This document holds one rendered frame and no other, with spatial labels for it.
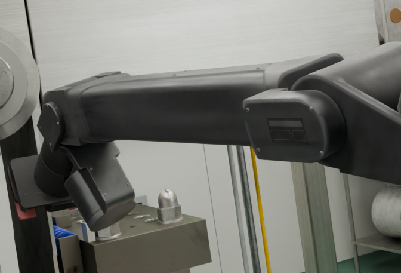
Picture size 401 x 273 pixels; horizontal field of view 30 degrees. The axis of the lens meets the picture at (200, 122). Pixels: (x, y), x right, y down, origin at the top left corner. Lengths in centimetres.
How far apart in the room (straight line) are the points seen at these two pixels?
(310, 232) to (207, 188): 231
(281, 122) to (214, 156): 361
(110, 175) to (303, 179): 100
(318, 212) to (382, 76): 132
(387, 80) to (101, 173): 41
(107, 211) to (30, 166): 16
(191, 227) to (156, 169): 290
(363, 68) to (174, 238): 60
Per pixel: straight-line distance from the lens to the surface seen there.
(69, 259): 100
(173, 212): 102
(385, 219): 426
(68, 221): 113
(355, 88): 43
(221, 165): 407
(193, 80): 56
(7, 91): 94
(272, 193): 424
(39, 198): 90
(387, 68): 45
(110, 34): 136
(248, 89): 50
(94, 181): 78
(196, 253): 102
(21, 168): 91
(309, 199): 174
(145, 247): 99
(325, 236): 177
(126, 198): 79
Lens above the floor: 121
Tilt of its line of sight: 3 degrees down
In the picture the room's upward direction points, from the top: 8 degrees counter-clockwise
